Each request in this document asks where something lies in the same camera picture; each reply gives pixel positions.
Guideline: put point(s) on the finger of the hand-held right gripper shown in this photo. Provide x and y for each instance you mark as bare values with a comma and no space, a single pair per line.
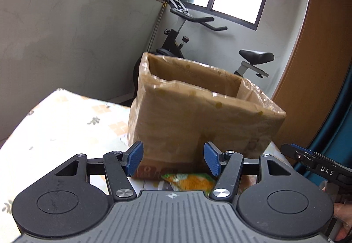
295,153

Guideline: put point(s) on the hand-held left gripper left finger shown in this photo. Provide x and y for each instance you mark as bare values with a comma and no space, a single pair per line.
134,159

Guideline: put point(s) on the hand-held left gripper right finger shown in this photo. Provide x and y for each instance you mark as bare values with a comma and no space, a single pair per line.
212,159

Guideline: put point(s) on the green yellow snack packet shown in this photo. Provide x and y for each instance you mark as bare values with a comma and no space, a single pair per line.
189,184

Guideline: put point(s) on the taped cardboard box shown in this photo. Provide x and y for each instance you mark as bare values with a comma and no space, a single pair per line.
206,116

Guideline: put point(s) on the person's right hand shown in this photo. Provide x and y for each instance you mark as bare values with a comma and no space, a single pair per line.
344,215

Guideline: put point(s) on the floral checked tablecloth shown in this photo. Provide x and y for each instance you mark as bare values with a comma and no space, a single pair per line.
68,122

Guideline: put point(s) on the wooden panel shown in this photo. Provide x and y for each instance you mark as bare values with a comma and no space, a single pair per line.
316,53

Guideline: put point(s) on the black exercise bike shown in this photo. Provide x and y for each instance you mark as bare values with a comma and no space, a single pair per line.
172,39

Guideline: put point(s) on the thin metal pole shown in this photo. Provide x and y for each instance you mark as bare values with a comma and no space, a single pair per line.
156,27

